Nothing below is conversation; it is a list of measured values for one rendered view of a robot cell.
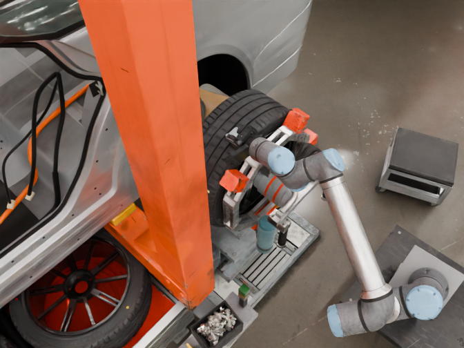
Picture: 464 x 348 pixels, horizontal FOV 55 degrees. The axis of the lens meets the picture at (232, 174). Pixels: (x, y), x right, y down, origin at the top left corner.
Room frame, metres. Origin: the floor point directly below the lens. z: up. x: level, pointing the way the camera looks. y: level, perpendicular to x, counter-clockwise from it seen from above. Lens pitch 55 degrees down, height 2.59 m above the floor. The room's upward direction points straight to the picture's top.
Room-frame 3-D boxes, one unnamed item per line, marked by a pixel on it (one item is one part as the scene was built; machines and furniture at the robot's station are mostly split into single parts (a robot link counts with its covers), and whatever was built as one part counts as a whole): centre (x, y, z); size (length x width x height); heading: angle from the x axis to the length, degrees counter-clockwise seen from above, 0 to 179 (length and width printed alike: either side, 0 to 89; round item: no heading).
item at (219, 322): (0.60, 0.07, 0.51); 0.20 x 0.14 x 0.13; 128
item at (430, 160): (1.75, -1.23, 0.17); 0.43 x 0.36 x 0.34; 69
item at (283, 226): (0.93, -0.20, 0.93); 0.09 x 0.05 x 0.05; 47
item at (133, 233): (1.01, 0.44, 0.69); 0.52 x 0.17 x 0.35; 47
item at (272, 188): (1.14, -0.22, 0.85); 0.21 x 0.14 x 0.14; 47
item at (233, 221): (1.19, -0.17, 0.85); 0.54 x 0.07 x 0.54; 137
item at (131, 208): (1.12, 0.57, 0.71); 0.14 x 0.14 x 0.05; 47
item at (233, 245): (1.30, -0.04, 0.32); 0.40 x 0.30 x 0.28; 137
